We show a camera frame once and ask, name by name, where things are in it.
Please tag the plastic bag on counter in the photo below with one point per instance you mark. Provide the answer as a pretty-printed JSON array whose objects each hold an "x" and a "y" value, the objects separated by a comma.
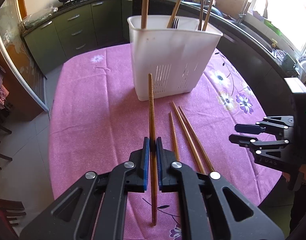
[{"x": 36, "y": 18}]

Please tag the green lower cabinets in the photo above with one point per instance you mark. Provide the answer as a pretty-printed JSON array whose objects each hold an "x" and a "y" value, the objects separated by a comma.
[{"x": 94, "y": 25}]

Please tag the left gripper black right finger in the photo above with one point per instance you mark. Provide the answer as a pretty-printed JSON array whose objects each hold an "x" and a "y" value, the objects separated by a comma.
[{"x": 160, "y": 163}]

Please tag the purple floral tablecloth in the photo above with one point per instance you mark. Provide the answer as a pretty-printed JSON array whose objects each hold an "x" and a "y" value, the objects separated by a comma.
[{"x": 97, "y": 121}]

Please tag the tall steel kitchen faucet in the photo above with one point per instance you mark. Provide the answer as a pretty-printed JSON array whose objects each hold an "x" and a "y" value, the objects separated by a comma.
[{"x": 243, "y": 11}]

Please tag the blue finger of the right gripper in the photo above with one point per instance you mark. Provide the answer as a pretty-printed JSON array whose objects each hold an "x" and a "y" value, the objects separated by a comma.
[{"x": 249, "y": 129}]

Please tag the dark curved lower cabinets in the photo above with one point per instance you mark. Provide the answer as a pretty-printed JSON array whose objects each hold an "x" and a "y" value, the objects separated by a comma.
[{"x": 256, "y": 65}]

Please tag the green tray on windowsill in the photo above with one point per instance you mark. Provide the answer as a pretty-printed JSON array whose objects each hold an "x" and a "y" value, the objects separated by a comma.
[{"x": 272, "y": 27}]

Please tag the long wooden chopstick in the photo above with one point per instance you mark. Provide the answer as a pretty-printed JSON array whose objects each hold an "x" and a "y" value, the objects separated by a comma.
[{"x": 189, "y": 139}]

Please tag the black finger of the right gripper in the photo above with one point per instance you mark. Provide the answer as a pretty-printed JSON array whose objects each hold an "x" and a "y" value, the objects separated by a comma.
[{"x": 245, "y": 141}]

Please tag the black plastic fork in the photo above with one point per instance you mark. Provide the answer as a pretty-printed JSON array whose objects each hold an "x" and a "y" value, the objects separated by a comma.
[{"x": 175, "y": 23}]

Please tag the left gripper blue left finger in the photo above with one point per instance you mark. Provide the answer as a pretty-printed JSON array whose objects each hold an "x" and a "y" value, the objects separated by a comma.
[{"x": 145, "y": 161}]

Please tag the wooden chair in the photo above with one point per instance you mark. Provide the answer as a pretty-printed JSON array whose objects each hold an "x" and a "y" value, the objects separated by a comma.
[{"x": 10, "y": 212}]

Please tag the white plastic utensil holder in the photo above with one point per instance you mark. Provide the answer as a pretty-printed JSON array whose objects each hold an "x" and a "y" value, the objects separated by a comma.
[{"x": 176, "y": 58}]

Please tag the teal ceramic mug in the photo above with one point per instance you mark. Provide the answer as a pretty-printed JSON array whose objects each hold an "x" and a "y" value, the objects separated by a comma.
[{"x": 288, "y": 63}]

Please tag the wooden chopstick pair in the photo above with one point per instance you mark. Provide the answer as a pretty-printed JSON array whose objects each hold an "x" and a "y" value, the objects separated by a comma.
[{"x": 207, "y": 16}]

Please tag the steel double sink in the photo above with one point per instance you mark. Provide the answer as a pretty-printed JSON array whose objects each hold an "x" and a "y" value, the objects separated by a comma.
[{"x": 257, "y": 37}]

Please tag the red-tipped wooden chopstick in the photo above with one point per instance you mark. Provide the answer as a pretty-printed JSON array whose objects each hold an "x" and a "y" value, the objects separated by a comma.
[{"x": 153, "y": 159}]

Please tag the sliding glass door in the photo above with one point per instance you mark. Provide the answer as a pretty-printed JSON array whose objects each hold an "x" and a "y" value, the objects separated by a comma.
[{"x": 17, "y": 56}]

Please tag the wooden cutting board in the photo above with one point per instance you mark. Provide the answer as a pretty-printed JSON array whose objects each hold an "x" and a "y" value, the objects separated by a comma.
[{"x": 229, "y": 7}]

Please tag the black pot in sink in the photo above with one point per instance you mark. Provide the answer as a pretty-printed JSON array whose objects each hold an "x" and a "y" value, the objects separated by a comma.
[{"x": 214, "y": 10}]

